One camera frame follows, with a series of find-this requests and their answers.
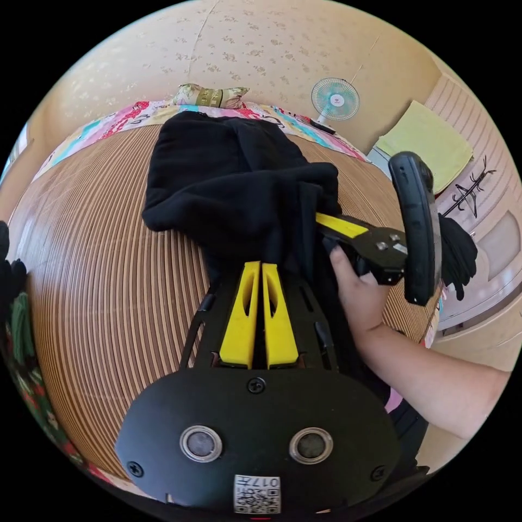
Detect person's body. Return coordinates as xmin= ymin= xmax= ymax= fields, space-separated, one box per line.
xmin=381 ymin=385 xmax=432 ymax=480

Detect black pants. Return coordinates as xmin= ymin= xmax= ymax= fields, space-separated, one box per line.
xmin=141 ymin=110 xmax=370 ymax=378

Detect yellow towel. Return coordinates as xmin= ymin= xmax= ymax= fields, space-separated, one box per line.
xmin=375 ymin=100 xmax=475 ymax=195

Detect green patterned pillow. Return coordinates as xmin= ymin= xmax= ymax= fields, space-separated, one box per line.
xmin=171 ymin=83 xmax=250 ymax=110

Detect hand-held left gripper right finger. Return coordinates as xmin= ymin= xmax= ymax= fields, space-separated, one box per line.
xmin=262 ymin=263 xmax=300 ymax=369

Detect black hanging garment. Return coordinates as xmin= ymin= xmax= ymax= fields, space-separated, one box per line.
xmin=438 ymin=213 xmax=479 ymax=302

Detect white standing fan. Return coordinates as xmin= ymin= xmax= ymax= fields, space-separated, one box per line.
xmin=310 ymin=76 xmax=361 ymax=126

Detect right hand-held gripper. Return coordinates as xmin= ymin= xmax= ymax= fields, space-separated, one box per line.
xmin=315 ymin=212 xmax=410 ymax=286

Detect person's right forearm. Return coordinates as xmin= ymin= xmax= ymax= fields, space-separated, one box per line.
xmin=355 ymin=320 xmax=514 ymax=440

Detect person's right hand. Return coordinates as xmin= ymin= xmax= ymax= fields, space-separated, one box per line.
xmin=328 ymin=246 xmax=386 ymax=340

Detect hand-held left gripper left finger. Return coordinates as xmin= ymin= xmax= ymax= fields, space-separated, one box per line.
xmin=219 ymin=261 xmax=262 ymax=370

